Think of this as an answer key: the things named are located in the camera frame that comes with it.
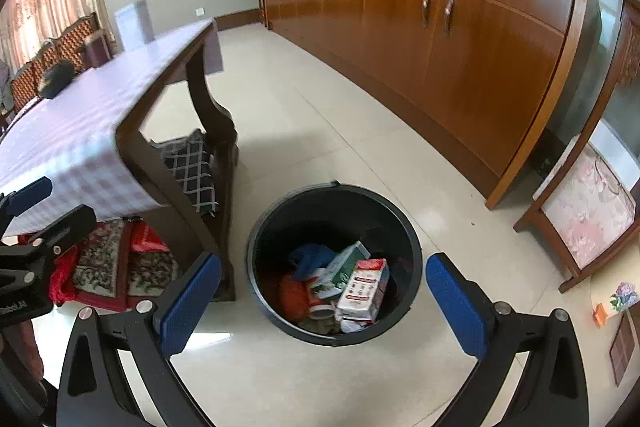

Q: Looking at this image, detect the wooden bench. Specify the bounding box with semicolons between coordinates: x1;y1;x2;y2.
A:
0;12;102;118

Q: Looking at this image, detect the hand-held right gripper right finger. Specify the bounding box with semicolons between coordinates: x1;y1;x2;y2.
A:
425;252;591;427

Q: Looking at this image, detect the black plastic bucket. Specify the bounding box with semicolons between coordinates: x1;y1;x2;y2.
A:
246;181;425;348

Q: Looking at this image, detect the black iron teapot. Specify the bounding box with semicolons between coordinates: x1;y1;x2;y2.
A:
37;59;76;100

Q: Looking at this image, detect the hanging grey garment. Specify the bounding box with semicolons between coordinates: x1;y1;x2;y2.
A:
0;59;14;108

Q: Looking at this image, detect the pink checkered tablecloth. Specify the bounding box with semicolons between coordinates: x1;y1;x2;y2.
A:
0;18;223;238

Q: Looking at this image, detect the beige paper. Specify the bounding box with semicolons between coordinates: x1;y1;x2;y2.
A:
300;317;341;336

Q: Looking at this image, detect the brown canister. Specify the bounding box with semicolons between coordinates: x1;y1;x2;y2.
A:
85;32;112;68

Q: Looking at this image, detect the patterned rug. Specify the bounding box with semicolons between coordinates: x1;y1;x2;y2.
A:
72;219;181;313

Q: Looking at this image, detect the cream floral bin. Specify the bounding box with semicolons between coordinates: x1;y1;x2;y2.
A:
590;257;640;329

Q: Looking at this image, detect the carved wooden stand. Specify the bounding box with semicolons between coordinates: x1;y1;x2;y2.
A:
514;0;640;294

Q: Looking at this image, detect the red bag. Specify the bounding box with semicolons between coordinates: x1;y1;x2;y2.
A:
49;252;82;306

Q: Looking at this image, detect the green and white box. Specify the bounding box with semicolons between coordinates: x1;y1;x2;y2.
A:
312;242;372;301

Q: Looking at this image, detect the orange red wrapper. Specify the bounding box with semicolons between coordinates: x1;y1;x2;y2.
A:
279;276;309;321

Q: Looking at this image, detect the dark wooden table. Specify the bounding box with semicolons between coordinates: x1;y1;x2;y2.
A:
116;41;240;303

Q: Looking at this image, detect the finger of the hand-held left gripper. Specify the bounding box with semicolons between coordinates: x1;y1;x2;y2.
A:
27;204;97;260
0;177;54;228

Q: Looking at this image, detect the red and white box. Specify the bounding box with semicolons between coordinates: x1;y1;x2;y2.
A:
335;258;390;323

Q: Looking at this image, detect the red packet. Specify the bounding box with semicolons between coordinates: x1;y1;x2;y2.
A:
131;222;172;254

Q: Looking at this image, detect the black checked cloth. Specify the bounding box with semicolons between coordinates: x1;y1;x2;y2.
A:
160;129;222;219

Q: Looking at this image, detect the person's left forearm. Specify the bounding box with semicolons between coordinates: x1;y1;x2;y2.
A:
0;318;47;408

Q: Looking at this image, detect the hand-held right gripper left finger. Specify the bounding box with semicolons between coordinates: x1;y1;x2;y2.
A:
56;251;223;427

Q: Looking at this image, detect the blue cloth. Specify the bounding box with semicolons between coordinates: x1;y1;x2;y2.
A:
287;244;336;283

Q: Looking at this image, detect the brown wooden sideboard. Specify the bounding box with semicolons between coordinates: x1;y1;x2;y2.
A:
256;0;603;210

